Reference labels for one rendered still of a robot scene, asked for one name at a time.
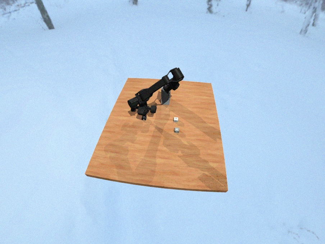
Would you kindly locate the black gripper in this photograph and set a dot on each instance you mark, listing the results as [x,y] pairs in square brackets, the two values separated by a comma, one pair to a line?
[152,109]

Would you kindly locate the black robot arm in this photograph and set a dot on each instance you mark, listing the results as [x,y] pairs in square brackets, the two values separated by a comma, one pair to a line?
[145,94]

